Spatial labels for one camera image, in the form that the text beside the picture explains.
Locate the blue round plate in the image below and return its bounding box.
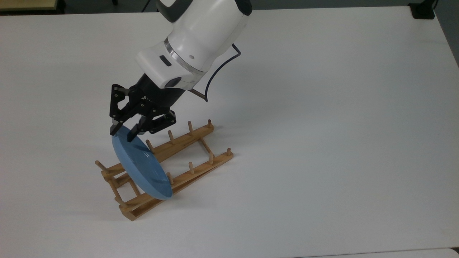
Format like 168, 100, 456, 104
111, 125, 174, 201

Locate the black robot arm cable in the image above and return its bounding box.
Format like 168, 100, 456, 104
188, 43, 242, 103

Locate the wooden plate rack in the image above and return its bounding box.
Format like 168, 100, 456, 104
94, 119, 235, 222

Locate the wooden desk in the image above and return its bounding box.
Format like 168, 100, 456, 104
0, 0, 60, 13

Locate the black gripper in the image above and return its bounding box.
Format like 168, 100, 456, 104
109, 73, 186, 143

